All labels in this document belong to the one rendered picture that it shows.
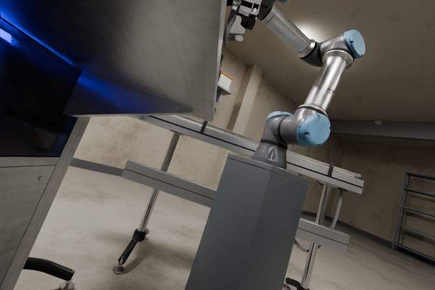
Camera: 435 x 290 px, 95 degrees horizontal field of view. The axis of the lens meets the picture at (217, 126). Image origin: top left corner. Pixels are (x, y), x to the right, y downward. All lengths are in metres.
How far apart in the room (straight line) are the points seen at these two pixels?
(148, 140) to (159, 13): 3.49
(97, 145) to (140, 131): 0.66
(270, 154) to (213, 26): 0.68
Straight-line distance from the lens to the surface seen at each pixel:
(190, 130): 1.41
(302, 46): 1.04
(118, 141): 3.59
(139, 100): 0.62
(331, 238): 1.72
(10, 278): 0.93
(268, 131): 0.86
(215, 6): 0.19
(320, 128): 0.78
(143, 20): 0.26
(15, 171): 0.69
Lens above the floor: 0.74
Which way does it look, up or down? 9 degrees up
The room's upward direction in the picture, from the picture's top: 19 degrees clockwise
